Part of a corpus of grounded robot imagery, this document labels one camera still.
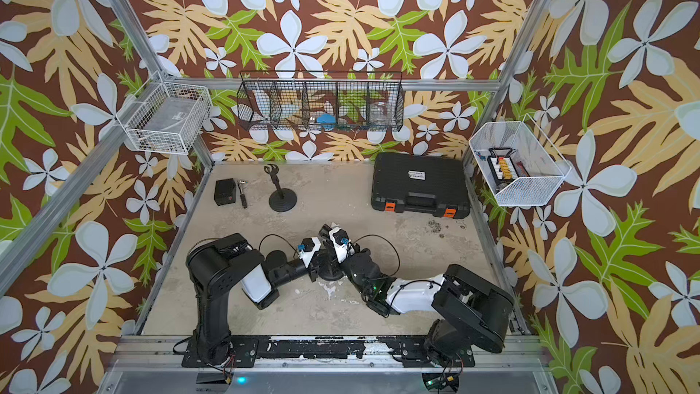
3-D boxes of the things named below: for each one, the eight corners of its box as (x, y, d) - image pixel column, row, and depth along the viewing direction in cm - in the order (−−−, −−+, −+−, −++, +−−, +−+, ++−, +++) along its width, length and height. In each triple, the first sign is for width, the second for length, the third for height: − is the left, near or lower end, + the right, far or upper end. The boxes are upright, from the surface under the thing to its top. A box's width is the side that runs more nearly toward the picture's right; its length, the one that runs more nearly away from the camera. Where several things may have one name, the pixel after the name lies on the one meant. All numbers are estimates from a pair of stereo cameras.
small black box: (217, 208, 108) (213, 202, 105) (219, 184, 115) (215, 178, 112) (235, 204, 109) (231, 198, 106) (236, 182, 116) (233, 175, 113)
